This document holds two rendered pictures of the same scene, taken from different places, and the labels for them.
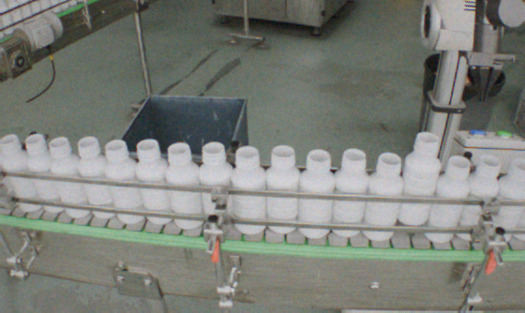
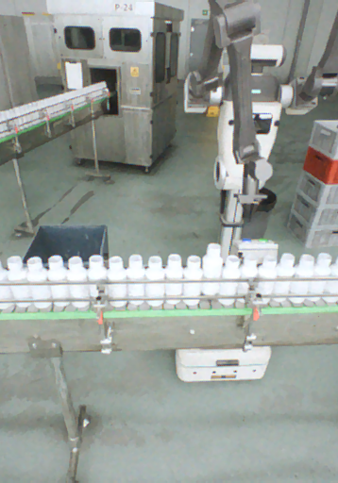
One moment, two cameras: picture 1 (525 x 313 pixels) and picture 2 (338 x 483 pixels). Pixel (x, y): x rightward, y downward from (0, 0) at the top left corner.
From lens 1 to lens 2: 0.24 m
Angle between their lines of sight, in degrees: 10
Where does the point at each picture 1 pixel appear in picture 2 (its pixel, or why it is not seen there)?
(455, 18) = (234, 169)
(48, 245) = not seen: outside the picture
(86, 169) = (14, 276)
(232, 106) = (97, 229)
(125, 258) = (39, 330)
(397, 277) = (205, 326)
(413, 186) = (208, 273)
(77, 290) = not seen: outside the picture
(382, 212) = (192, 288)
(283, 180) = (136, 274)
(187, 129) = (68, 245)
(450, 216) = (230, 289)
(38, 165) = not seen: outside the picture
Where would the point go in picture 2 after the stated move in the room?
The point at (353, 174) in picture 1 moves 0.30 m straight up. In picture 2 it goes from (175, 268) to (180, 173)
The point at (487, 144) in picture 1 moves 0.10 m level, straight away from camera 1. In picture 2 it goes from (252, 247) to (257, 233)
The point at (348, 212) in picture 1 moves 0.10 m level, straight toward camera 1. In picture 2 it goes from (173, 290) to (171, 313)
